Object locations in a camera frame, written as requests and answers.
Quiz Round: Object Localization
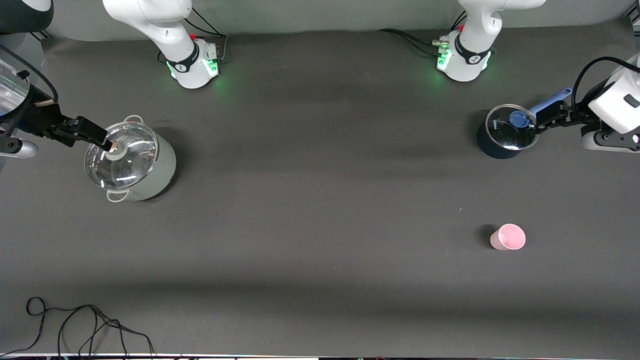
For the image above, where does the black left arm base cable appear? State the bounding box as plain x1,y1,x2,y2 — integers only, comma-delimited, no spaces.
377,10,468,57

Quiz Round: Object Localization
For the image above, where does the small glass lid blue knob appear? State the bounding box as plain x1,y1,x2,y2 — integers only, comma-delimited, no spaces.
485,104,540,151

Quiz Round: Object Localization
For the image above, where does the pink plastic cup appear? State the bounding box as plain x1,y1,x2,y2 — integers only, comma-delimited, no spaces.
489,223,527,251

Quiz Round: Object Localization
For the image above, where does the dark grey table mat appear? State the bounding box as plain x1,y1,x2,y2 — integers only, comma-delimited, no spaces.
0,19,640,358

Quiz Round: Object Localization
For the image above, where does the large glass pot lid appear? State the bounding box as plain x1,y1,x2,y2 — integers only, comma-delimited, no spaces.
84,121,159,191

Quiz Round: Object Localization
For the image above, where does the dark blue saucepan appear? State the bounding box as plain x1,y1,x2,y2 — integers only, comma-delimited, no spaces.
476,87,573,160

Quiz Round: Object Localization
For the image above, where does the grey-green cooking pot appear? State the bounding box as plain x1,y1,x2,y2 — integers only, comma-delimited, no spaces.
85,115,177,202

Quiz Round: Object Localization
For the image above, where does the thin black loose cable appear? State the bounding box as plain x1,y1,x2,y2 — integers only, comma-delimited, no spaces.
0,296,156,358

